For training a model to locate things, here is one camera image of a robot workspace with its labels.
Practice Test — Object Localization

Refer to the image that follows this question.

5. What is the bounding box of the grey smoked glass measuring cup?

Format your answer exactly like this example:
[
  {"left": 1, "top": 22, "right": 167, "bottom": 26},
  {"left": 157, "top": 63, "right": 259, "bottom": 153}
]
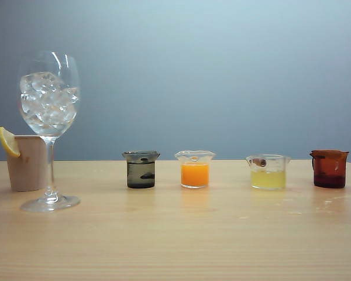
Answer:
[{"left": 122, "top": 150, "right": 161, "bottom": 189}]

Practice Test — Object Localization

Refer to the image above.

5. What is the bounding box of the clear wine glass with ice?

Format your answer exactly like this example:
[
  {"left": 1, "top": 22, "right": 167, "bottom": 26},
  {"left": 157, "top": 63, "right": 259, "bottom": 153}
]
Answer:
[{"left": 19, "top": 51, "right": 82, "bottom": 213}]

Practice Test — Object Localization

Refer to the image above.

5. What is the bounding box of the clear cup with orange juice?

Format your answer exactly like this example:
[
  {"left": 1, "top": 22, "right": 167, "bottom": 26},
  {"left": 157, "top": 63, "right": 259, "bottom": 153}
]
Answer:
[{"left": 174, "top": 150, "right": 217, "bottom": 190}]

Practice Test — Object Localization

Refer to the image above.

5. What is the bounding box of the beige paper cup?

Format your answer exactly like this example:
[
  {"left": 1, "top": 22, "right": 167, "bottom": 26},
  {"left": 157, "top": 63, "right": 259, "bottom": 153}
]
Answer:
[{"left": 6, "top": 135, "right": 52, "bottom": 193}]

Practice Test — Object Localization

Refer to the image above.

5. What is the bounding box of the amber glass measuring cup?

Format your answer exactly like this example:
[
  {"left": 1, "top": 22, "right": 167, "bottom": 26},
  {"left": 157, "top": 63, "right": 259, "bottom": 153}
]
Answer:
[{"left": 309, "top": 149, "right": 350, "bottom": 189}]

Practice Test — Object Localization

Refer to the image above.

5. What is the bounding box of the yellow lemon slice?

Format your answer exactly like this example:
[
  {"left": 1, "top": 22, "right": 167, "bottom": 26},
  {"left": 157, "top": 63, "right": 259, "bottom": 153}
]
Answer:
[{"left": 0, "top": 126, "right": 21, "bottom": 158}]

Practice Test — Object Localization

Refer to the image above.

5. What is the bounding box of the clear cup with wooden handle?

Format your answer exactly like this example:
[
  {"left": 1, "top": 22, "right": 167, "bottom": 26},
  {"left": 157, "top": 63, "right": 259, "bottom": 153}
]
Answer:
[{"left": 245, "top": 154, "right": 292, "bottom": 190}]

